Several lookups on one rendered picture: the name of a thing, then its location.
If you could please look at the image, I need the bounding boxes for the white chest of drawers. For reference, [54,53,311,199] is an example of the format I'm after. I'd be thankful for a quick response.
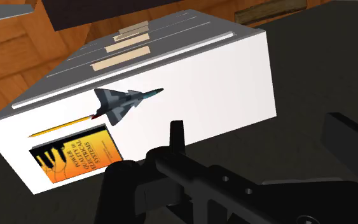
[0,8,277,195]

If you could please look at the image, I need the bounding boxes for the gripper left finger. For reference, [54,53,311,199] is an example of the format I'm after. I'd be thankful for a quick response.
[93,120,187,224]

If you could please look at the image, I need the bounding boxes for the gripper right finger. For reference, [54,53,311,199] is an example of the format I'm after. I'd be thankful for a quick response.
[259,111,358,224]

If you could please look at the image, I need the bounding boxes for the grey toy jet plane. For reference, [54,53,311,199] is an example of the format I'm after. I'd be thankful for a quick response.
[91,87,165,127]

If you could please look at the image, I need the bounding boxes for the yellow pencil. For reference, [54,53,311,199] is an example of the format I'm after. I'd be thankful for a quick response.
[27,115,95,139]

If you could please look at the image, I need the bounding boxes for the orange and black book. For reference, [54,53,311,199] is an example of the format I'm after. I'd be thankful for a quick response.
[29,123,124,185]

